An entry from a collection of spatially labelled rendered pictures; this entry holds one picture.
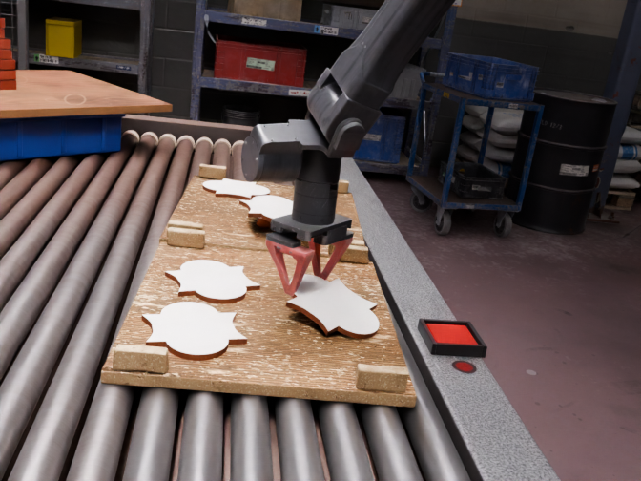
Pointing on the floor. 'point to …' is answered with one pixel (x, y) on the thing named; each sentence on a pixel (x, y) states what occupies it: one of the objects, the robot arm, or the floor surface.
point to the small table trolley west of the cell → (423, 193)
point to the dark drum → (561, 160)
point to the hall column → (629, 68)
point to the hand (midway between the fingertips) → (305, 282)
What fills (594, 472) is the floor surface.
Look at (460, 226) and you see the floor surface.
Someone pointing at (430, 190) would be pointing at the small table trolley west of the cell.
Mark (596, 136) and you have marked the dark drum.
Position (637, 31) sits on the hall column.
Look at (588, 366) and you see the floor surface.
